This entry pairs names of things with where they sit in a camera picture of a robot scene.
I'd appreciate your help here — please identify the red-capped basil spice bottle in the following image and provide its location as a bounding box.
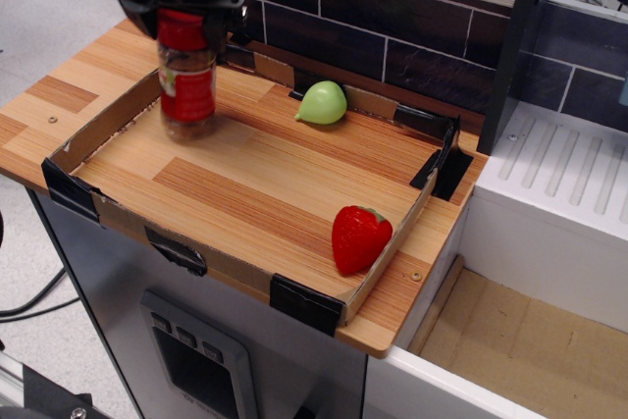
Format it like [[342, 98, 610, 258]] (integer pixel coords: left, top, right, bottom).
[[157, 9, 217, 141]]

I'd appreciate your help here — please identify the cardboard fence with black tape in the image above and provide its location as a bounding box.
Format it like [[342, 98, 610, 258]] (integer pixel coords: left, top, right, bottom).
[[47, 28, 486, 351]]

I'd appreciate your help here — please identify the green toy pear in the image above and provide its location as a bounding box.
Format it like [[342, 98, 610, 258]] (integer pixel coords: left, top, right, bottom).
[[294, 80, 347, 125]]

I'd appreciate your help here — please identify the red toy strawberry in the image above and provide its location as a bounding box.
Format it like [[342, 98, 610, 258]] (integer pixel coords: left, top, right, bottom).
[[332, 205, 393, 276]]

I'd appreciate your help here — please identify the white ribbed drainboard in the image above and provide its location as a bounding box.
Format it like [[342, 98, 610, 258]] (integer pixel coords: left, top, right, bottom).
[[474, 100, 628, 254]]

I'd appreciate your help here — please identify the dark vertical post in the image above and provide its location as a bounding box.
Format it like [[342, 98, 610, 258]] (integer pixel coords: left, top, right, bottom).
[[477, 0, 535, 155]]

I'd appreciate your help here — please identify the black floor cable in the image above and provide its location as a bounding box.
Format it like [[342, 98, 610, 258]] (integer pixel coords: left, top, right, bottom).
[[0, 267, 80, 324]]

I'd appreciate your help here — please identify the black metal bracket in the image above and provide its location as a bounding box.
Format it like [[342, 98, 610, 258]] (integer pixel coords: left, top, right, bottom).
[[1, 364, 107, 419]]

